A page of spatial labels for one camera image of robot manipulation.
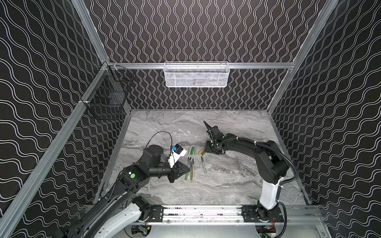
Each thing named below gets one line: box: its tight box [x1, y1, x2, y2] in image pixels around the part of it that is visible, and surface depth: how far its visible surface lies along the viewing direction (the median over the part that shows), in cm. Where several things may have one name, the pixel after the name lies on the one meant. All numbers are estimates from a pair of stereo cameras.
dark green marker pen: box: [190, 161, 193, 181], surface depth 90 cm
